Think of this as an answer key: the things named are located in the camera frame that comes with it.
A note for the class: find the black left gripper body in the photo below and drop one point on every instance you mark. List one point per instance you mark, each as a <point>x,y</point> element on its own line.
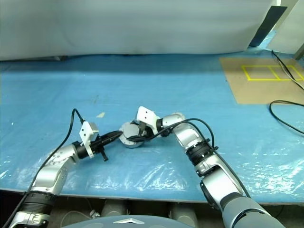
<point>97,146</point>

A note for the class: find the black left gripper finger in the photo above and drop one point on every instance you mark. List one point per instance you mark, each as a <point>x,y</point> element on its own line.
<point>111,134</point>
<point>111,140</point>

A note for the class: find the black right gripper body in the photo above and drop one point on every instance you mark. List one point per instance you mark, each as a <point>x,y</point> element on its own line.
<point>147,131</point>

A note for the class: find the silver motor housing copper windings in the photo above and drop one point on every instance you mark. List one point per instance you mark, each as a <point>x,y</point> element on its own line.
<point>133,145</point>

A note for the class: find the dark toothed gear disc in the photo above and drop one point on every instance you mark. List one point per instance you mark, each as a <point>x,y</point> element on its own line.
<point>129,130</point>

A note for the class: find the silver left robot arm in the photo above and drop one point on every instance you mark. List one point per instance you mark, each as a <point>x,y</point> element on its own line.
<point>54,171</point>

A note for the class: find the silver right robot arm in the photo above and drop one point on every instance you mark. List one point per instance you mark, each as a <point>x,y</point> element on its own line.
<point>185,135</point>

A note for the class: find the small pale tape scrap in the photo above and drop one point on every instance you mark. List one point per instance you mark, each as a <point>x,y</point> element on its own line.
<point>101,115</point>

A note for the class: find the blue plastic table cover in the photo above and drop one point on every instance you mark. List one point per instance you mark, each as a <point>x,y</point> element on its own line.
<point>166,83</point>

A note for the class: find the grey cylinder under table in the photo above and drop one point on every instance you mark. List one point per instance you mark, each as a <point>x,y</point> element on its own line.
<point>115,209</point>
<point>184,212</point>

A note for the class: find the white backdrop sheet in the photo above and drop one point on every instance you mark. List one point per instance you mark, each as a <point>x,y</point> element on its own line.
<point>142,23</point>

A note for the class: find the yellow tape grid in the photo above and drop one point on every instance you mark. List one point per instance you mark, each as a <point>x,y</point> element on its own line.
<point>248,76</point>

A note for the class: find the brown cardboard sheet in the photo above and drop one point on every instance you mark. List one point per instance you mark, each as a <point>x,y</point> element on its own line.
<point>256,92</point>

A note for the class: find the dark blue panel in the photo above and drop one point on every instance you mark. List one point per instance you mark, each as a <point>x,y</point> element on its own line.
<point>268,28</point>

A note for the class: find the white board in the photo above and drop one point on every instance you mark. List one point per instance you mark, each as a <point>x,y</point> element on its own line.
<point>287,35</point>

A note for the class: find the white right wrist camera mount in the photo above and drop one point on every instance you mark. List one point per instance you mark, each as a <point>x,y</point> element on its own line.
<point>145,114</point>

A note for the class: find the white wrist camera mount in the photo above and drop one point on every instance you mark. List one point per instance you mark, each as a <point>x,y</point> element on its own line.
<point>145,114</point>
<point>85,131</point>

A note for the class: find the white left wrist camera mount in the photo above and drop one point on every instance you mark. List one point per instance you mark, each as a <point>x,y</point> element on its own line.
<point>85,131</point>

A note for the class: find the grey metal post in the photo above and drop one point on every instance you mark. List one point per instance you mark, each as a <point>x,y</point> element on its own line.
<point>299,52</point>

